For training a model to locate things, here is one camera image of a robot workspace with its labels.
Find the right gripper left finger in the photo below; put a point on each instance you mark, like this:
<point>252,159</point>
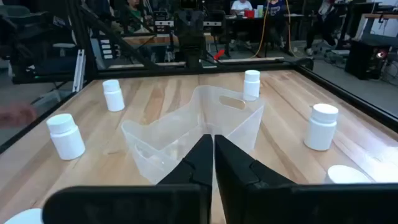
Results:
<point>174,205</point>

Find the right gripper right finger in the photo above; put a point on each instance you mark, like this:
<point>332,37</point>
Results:
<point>264,202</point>

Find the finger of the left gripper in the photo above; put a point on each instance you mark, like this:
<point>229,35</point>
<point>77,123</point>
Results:
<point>183,28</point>
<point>196,28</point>

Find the white plastic pill bottle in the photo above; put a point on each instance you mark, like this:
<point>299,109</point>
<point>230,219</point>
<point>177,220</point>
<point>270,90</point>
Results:
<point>345,175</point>
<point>321,130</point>
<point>26,217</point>
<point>113,96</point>
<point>251,85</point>
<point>66,138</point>

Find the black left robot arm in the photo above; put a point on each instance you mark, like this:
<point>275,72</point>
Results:
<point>190,54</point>

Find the clear plastic basket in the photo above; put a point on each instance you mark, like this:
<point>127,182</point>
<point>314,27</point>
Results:
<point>174,130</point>

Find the wooden desk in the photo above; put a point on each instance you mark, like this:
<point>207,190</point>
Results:
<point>146,39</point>

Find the person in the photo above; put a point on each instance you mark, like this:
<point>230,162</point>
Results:
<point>241,6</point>
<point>275,9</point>
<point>321,25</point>
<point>136,15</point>

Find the red container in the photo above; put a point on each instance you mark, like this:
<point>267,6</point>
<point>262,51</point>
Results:
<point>248,13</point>

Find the silver aluminium bar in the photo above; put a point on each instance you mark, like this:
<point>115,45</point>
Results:
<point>79,70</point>

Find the black equipment box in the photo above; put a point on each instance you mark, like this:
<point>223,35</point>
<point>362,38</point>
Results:
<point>363,60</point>

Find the black aluminium table frame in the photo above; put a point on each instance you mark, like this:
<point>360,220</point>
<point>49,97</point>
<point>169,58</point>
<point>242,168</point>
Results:
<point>264,66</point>

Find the black frame corner bracket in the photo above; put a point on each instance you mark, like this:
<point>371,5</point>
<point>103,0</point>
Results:
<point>303,63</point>

